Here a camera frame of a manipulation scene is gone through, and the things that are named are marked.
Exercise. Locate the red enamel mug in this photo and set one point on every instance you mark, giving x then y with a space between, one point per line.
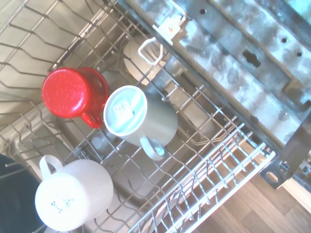
65 92

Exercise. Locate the pale grey-blue mug with label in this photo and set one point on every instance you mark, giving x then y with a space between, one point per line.
136 116

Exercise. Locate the metal rack slide rail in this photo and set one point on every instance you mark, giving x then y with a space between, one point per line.
279 170

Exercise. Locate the stainless dishwasher door inner panel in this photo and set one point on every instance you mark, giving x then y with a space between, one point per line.
233 58

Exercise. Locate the white ceramic mug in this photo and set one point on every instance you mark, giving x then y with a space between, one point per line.
73 194

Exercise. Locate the dark blue plate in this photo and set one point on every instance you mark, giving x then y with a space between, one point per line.
17 191

